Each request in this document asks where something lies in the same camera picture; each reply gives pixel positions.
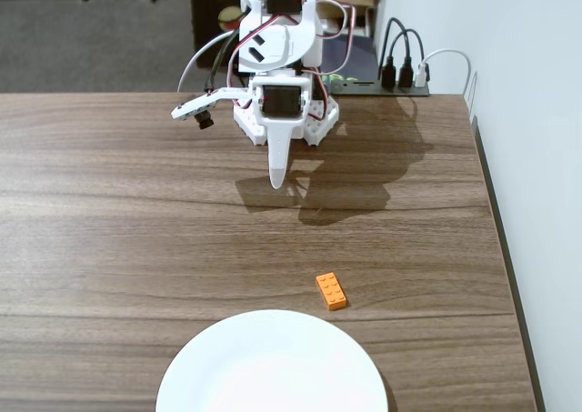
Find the yellow red round object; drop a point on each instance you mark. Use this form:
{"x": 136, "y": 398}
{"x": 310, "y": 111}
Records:
{"x": 227, "y": 18}

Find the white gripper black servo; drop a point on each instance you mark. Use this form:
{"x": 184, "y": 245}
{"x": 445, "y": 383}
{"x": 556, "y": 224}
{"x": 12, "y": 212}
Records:
{"x": 280, "y": 101}

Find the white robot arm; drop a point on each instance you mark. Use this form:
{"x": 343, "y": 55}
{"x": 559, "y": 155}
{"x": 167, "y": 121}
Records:
{"x": 300, "y": 34}

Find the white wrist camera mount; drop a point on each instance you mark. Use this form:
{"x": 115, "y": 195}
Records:
{"x": 200, "y": 105}

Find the black power strip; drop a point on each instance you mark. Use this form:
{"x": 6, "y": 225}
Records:
{"x": 409, "y": 92}

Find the dark cabinet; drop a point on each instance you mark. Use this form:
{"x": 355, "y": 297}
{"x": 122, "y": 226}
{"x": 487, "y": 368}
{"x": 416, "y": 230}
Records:
{"x": 204, "y": 12}

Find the orange lego block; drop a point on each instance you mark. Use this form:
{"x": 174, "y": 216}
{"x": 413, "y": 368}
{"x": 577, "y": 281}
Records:
{"x": 333, "y": 290}

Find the white round plate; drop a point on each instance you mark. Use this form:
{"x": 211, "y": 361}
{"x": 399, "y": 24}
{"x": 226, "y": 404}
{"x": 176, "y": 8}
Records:
{"x": 273, "y": 366}

